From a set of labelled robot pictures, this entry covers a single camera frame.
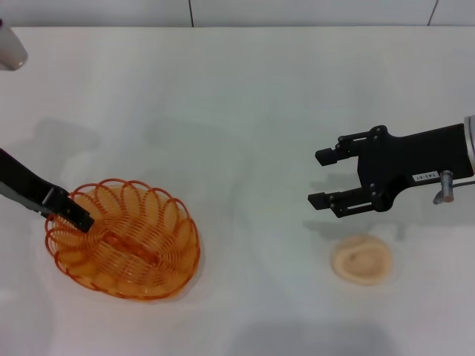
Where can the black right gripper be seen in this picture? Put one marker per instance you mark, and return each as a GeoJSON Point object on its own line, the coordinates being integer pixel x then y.
{"type": "Point", "coordinates": [412, 155]}

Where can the beige round bread bun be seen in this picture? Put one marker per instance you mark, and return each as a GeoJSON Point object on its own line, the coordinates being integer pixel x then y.
{"type": "Point", "coordinates": [361, 259]}

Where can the orange woven plastic basket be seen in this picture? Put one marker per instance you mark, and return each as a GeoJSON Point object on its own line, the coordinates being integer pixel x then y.
{"type": "Point", "coordinates": [148, 256]}

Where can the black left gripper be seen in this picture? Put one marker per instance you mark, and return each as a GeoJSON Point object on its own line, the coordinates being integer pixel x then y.
{"type": "Point", "coordinates": [22, 178]}

